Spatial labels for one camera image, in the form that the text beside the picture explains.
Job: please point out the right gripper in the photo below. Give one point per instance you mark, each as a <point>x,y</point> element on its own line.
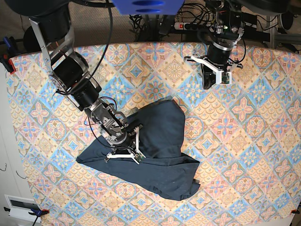
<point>112,123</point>

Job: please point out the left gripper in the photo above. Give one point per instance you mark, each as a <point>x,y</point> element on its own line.
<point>218,55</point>

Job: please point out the dark navy t-shirt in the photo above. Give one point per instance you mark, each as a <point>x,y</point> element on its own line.
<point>165,170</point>

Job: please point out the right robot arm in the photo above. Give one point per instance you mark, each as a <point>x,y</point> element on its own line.
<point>51,24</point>

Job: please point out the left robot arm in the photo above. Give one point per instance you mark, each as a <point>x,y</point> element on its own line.
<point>226,31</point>

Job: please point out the white power strip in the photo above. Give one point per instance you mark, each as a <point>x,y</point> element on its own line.
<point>185,27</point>

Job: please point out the colourful patterned tablecloth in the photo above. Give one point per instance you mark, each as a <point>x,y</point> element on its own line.
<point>247,137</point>

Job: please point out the lower left table clamp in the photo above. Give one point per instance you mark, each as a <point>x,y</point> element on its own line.
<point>37,213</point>

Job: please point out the table clamp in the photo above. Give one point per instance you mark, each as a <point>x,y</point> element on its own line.
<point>37,213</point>
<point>5,59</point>
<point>295,212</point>

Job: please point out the upper left table clamp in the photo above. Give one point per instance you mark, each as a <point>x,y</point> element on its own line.
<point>5,59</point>

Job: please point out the white floor vent box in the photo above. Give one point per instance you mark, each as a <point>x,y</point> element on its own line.
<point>18,202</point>

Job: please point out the lower right table clamp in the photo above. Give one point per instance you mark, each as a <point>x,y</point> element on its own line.
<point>295,212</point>

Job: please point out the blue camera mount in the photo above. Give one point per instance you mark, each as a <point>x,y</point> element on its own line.
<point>148,7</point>

